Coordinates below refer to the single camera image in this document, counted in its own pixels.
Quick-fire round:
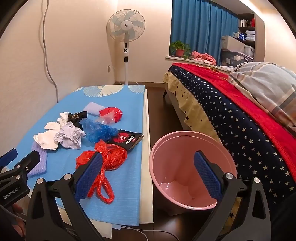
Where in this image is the white standing fan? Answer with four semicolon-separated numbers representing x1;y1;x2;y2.
106;9;147;87

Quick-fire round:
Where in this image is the striped grey duvet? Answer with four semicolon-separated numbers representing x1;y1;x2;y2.
228;61;296;127

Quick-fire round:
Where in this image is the blue printed tablecloth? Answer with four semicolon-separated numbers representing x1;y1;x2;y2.
23;85;147;227

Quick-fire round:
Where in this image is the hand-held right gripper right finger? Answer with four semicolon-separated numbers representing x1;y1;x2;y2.
191;151;272;241

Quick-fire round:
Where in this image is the person's left hand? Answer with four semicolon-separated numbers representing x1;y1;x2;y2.
11;203;26;237

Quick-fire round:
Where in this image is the pink folded cloth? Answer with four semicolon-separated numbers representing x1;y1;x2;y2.
191;50;217;66

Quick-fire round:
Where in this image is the dark storage bin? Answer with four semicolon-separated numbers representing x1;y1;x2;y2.
220;49;254;68

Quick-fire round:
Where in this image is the black snack packet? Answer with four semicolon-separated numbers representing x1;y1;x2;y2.
107;129;144;154

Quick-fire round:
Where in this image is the yellow star bed sheet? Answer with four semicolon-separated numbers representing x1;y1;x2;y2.
163;71;242;235

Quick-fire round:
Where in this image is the beige storage box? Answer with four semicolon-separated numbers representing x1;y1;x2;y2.
221;35;246;53

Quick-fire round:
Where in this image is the purple foam net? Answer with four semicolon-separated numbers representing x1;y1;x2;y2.
83;102;107;116
27;141;48;178

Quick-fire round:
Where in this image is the wooden bookshelf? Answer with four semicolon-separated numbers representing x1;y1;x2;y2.
237;13;258;63

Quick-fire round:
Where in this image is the blue plastic bag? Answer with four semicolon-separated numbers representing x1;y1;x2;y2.
80;118;119;143

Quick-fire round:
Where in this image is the pink plastic bin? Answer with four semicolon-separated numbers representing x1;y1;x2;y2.
149;131;237;211

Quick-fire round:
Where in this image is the potted green plant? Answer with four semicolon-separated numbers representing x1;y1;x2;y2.
169;40;193;61

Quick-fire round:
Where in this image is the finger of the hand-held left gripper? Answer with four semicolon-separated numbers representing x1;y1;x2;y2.
0;148;18;173
0;151;41;184

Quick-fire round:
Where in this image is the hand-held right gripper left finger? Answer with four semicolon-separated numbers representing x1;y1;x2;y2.
25;152;111;241

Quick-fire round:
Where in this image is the white paper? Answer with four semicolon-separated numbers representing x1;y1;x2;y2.
54;123;86;149

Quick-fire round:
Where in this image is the black patterned wrapper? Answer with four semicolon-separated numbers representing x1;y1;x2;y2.
67;111;88;131

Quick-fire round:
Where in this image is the white floor cable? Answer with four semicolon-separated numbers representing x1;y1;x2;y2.
122;228;149;241

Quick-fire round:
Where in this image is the white low table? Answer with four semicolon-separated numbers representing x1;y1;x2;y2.
57;88;155;230

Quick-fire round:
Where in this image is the clear plastic bag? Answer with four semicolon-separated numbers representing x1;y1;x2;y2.
95;111;116;126

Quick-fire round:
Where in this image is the grey wall cable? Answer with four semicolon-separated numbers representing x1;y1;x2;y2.
40;0;60;103

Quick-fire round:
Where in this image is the round red plastic bag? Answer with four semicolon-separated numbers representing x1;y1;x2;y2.
99;106;124;124

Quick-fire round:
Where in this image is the long red plastic bag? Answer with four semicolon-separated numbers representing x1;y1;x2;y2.
76;140;128;204

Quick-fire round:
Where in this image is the blue curtain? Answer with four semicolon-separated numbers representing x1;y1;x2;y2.
171;0;240;63

